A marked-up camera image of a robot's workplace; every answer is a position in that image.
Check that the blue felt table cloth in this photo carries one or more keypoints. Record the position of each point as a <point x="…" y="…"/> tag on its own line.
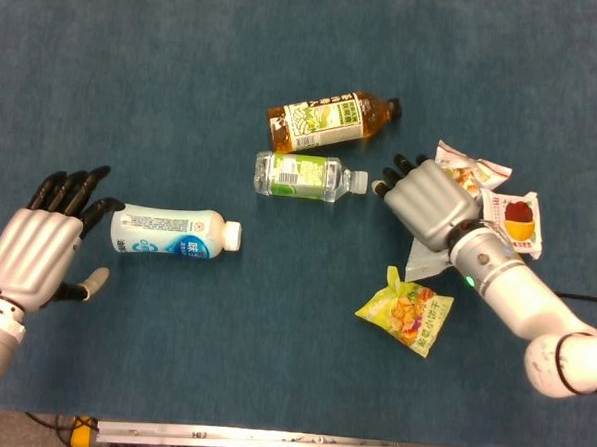
<point x="237" y="55"/>

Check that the clear water bottle green label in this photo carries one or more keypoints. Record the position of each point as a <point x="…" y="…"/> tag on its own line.
<point x="311" y="176"/>

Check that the square white cake packet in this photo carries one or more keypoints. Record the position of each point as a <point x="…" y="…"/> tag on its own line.
<point x="516" y="222"/>

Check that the aluminium frame rail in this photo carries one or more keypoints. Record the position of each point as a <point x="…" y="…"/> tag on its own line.
<point x="317" y="442"/>

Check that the long white snack bag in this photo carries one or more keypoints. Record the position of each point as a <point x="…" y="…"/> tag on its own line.
<point x="474" y="172"/>

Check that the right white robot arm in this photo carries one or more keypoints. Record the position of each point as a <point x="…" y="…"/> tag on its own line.
<point x="520" y="295"/>

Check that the yellow plastic part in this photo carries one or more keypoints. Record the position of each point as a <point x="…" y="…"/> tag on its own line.
<point x="84" y="435"/>

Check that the yellow-green chip bag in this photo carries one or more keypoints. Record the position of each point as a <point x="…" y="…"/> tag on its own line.
<point x="409" y="314"/>

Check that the brown tea bottle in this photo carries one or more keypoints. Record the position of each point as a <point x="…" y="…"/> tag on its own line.
<point x="329" y="120"/>

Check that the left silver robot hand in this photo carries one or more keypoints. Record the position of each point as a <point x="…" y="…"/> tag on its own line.
<point x="31" y="254"/>

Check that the white milk drink bottle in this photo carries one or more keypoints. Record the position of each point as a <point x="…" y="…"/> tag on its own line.
<point x="173" y="232"/>

